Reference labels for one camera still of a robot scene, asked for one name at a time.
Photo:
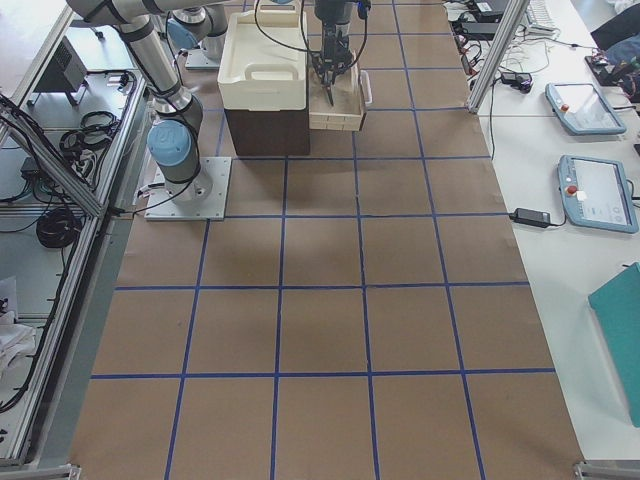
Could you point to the upper teach pendant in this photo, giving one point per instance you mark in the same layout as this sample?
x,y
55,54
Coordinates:
x,y
583,110

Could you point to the lower teach pendant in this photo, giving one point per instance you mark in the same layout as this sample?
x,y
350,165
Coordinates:
x,y
595,194

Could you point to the teach pendant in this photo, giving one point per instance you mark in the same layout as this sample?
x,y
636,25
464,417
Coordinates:
x,y
595,194
583,110

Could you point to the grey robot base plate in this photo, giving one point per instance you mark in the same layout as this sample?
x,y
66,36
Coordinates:
x,y
205,198

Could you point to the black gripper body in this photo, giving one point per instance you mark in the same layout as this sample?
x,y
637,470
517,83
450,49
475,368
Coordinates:
x,y
330,39

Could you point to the grey electronics box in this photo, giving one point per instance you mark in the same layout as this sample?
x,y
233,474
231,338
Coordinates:
x,y
65,73

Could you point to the grey scissors with orange accents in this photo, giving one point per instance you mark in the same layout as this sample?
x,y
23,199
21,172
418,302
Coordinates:
x,y
327,81

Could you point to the aluminium frame post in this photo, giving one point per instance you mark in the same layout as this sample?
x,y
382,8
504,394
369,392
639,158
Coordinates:
x,y
514,12

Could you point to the wooden drawer with white handle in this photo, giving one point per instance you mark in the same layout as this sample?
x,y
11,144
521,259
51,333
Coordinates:
x,y
351,95

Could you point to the black power adapter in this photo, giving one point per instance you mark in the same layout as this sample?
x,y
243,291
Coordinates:
x,y
534,218

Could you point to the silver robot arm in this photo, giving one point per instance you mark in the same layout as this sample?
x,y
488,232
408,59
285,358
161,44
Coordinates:
x,y
173,140

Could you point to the cream tray topped cabinet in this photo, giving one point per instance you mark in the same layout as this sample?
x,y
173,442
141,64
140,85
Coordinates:
x,y
263,82

